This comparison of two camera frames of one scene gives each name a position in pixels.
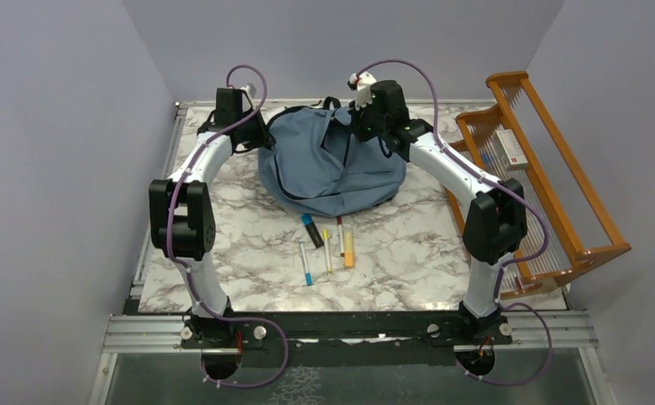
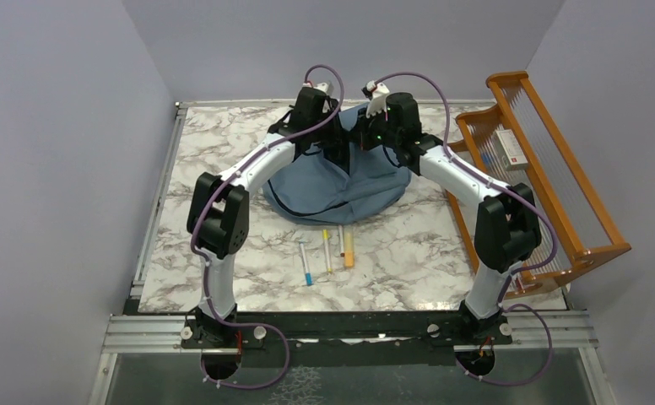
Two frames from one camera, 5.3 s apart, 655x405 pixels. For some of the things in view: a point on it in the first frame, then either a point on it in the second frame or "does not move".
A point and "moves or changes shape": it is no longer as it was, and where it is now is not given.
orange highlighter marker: [349, 246] does not move
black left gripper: [262, 137] → [336, 136]
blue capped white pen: [309, 278] does not move
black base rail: [262, 333] does not move
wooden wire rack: [512, 138] does not move
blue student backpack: [318, 165] moves or changes shape
